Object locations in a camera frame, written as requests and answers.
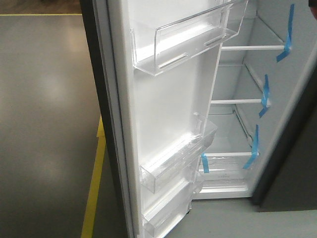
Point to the blue tape strip lower right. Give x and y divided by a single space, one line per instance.
255 149

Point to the upper glass fridge shelf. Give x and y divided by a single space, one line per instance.
254 35

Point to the blue tape strip lower left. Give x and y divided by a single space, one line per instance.
205 163

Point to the blue tape strip middle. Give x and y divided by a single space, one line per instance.
265 97

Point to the blue tape strip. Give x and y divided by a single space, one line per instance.
288 43
255 149
265 97
205 163

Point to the clear bottom door bin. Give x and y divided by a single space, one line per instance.
172 205

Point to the fridge door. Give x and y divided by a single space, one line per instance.
141 113

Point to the clear door bin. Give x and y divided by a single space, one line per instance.
158 169
167 33
172 205

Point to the clear upper door bin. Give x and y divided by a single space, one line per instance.
167 33

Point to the lower glass fridge shelf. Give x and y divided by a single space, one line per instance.
236 84

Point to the dark grey fridge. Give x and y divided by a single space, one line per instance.
284 175

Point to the clear middle door bin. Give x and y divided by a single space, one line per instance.
158 169

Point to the clear crisper drawer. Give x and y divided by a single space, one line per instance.
226 173

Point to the glass fridge shelf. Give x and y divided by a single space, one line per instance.
254 35
236 84

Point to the red yellow apple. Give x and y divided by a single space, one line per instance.
314 11

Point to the blue tape strip upper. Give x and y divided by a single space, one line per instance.
288 43

